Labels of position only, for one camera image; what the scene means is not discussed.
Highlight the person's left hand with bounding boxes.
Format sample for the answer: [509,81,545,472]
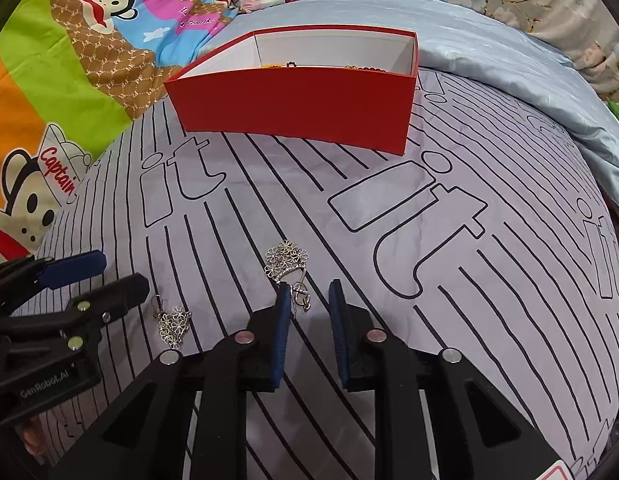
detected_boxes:
[20,416,48,457]

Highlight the grey striped bed sheet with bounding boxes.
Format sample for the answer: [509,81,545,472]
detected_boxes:
[27,70,619,479]

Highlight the red cardboard box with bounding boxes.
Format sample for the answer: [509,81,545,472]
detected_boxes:
[165,24,419,155]

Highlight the colourful monkey cartoon blanket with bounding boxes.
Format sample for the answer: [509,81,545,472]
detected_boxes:
[0,0,234,263]

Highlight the light blue quilt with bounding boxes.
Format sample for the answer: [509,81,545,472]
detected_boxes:
[200,0,619,206]

